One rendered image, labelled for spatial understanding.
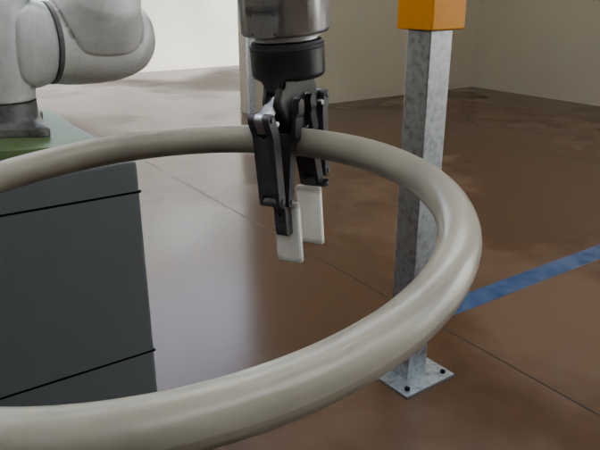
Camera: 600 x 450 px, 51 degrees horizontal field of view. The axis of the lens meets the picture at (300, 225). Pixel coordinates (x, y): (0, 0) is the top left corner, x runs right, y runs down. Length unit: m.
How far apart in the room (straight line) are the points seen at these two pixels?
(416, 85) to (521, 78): 5.95
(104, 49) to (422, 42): 0.77
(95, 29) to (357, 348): 1.03
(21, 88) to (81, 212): 0.25
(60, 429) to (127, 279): 0.98
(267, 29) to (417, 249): 1.22
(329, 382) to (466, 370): 1.76
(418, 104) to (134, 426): 1.45
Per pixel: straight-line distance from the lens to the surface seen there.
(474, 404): 1.92
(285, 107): 0.64
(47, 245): 1.20
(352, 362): 0.31
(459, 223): 0.44
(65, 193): 1.18
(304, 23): 0.62
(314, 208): 0.72
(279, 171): 0.63
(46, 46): 1.26
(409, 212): 1.75
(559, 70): 7.32
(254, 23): 0.63
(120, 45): 1.31
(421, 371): 1.99
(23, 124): 1.26
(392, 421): 1.81
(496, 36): 7.80
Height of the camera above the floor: 1.09
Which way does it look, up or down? 20 degrees down
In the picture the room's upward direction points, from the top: straight up
